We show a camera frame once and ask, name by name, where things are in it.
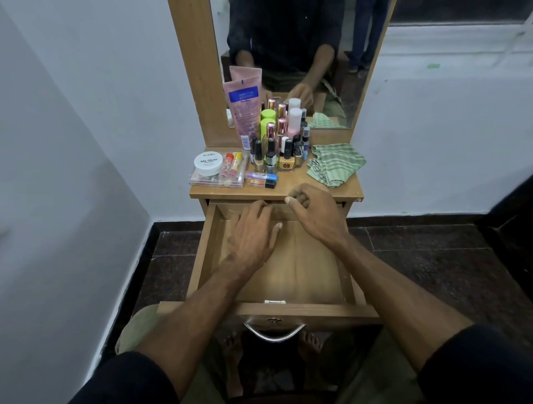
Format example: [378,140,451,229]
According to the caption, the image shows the wooden drawer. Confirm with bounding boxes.
[157,201,382,332]

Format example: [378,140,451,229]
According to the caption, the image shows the person's black sleeve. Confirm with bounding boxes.
[418,324,533,404]
[68,351,180,404]

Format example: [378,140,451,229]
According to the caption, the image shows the person's black left sleeve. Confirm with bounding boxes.
[68,351,180,404]

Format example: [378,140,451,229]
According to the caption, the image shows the beige polish bottle black cap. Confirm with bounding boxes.
[253,140,267,173]

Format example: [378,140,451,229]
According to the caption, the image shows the white nail polish remover jar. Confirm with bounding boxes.
[193,151,224,177]

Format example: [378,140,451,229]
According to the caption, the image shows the yellow square polish bottle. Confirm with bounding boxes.
[278,139,296,172]

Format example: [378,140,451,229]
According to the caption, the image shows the person's black right sleeve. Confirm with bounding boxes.
[418,324,533,404]

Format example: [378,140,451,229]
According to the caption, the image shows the pink spray bottle white cap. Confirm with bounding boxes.
[286,108,304,140]

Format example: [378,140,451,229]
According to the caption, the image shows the silver polish bottle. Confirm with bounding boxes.
[265,138,279,174]

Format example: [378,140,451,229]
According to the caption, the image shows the person's right forearm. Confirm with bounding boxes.
[333,237,474,373]

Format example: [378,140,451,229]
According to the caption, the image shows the person's olive green trousers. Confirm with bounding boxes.
[115,304,425,404]

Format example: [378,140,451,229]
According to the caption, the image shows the green striped cloth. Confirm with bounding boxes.
[306,143,367,189]

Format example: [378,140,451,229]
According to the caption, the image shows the pink perfume bottle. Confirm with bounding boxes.
[262,123,278,155]

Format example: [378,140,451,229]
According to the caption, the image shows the person's left foot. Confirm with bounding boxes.
[223,332,244,398]

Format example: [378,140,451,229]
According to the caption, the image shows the red-capped lip balm tube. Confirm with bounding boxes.
[219,153,235,180]

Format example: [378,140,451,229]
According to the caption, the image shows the person's left hand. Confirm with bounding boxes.
[220,200,284,279]

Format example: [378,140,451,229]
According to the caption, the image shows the pink cosmetic lotion tube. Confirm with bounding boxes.
[222,76,263,152]

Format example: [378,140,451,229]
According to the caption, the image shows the person's left forearm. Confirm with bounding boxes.
[137,262,250,400]

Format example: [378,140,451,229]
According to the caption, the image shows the wooden dressing table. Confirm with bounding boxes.
[168,0,397,217]

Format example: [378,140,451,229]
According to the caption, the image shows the clear plastic compartment box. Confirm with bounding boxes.
[188,151,249,189]

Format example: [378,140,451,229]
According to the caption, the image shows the person's right hand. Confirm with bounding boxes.
[284,183,350,251]

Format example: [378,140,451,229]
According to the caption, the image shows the dressing table mirror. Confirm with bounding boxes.
[210,0,392,130]

